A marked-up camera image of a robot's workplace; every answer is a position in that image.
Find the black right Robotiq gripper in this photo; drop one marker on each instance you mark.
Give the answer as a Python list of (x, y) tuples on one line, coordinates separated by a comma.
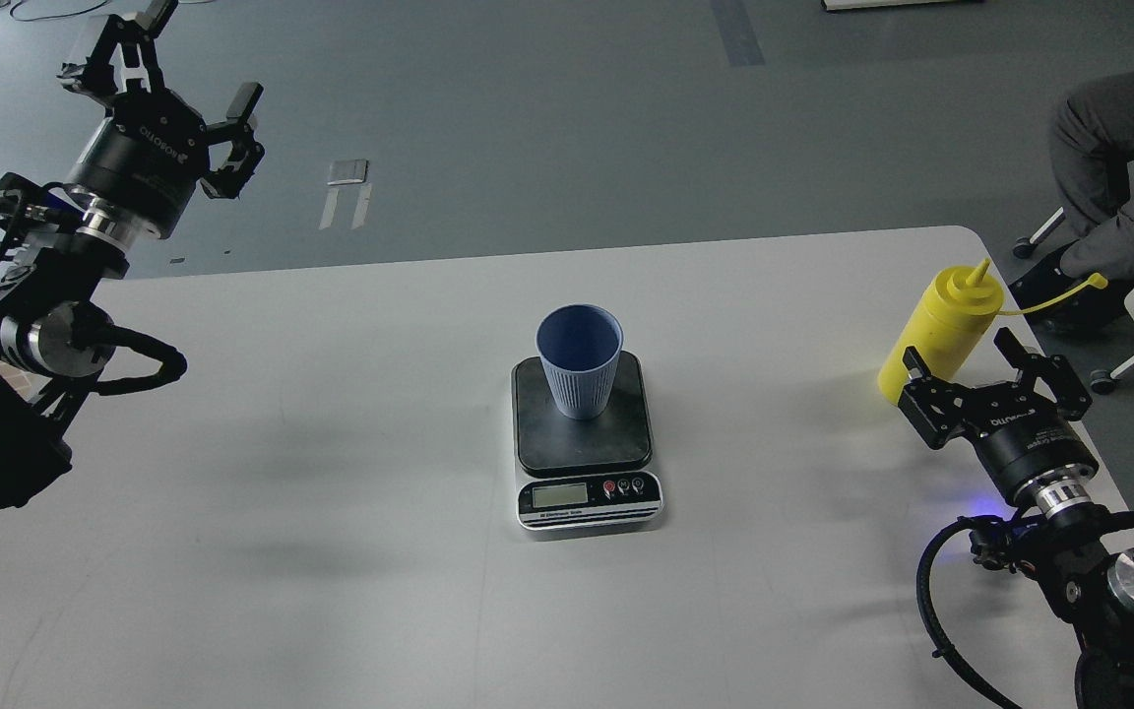
[(1022, 439)]

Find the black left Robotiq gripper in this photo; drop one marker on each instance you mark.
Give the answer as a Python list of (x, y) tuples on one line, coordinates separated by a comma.
[(150, 151)]

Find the yellow squeeze bottle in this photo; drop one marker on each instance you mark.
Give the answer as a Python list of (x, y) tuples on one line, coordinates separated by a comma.
[(951, 317)]

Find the blue ribbed plastic cup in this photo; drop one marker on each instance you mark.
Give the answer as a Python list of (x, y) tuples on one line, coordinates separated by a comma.
[(579, 346)]

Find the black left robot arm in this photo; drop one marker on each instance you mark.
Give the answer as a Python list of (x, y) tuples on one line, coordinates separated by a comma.
[(57, 348)]

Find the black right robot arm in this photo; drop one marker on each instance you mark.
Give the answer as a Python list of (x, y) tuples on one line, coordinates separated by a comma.
[(1079, 553)]

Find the black digital kitchen scale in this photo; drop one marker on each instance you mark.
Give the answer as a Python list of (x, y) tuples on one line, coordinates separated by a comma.
[(583, 476)]

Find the grey floor plate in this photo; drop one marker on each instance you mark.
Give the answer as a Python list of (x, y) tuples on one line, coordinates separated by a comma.
[(346, 172)]

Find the seated person in grey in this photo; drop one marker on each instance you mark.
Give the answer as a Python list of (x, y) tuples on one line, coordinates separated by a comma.
[(1091, 147)]

